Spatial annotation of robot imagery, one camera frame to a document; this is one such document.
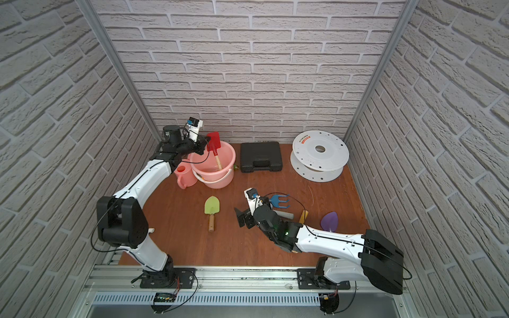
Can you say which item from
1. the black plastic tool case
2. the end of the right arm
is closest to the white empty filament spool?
the black plastic tool case

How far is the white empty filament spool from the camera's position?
100 centimetres

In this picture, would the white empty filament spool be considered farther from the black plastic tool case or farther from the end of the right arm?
the end of the right arm
